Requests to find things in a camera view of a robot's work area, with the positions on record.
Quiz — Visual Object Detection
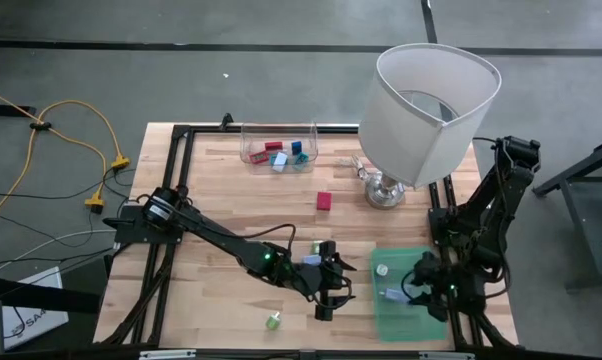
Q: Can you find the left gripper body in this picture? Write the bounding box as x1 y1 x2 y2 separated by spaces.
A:
284 240 353 322

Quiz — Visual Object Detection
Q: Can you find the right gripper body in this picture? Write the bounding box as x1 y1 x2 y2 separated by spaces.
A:
412 250 458 323

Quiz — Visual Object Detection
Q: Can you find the light blue wall charger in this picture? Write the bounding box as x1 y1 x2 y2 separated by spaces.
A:
379 287 411 305

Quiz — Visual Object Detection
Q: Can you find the translucent teal plastic tray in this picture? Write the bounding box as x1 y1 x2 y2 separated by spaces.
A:
369 247 451 344

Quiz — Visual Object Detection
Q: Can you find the clear plastic bin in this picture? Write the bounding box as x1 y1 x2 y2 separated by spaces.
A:
239 122 319 175

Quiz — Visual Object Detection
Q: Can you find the silver table lamp white shade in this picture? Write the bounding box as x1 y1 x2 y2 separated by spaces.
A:
357 42 503 211

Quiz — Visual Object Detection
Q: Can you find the black metal stand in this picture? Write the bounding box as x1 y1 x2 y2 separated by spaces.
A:
532 137 602 294

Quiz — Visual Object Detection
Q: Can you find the black flat beam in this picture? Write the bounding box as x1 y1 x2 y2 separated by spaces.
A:
0 274 102 315

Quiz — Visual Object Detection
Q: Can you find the white printed box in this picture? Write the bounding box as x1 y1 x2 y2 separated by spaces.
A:
0 266 70 351

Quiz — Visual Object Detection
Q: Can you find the black floor bar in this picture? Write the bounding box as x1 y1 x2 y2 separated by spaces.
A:
0 103 37 117

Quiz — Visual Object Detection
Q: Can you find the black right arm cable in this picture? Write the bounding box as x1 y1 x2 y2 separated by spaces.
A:
401 271 418 302

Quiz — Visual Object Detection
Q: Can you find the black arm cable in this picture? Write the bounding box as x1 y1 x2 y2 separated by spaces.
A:
233 223 302 261
401 271 418 302

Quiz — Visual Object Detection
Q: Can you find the silver edge bracket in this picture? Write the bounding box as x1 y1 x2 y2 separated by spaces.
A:
138 349 197 360
418 351 477 360

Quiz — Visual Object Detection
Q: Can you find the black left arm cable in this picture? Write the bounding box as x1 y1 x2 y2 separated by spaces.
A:
233 223 302 261

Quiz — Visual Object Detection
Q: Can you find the white lamp power cord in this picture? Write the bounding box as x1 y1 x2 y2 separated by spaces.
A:
338 153 377 184

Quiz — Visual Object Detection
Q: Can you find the black metal table frame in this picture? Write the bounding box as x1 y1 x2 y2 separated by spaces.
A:
98 123 520 351

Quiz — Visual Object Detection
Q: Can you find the white floor cable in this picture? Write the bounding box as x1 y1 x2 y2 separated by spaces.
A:
0 228 117 279

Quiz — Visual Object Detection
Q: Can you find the black floor cable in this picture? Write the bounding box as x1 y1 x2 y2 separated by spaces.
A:
0 169 137 200
0 207 110 249

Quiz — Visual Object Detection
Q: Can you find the yellow floor cable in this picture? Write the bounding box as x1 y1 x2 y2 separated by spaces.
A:
0 84 132 231

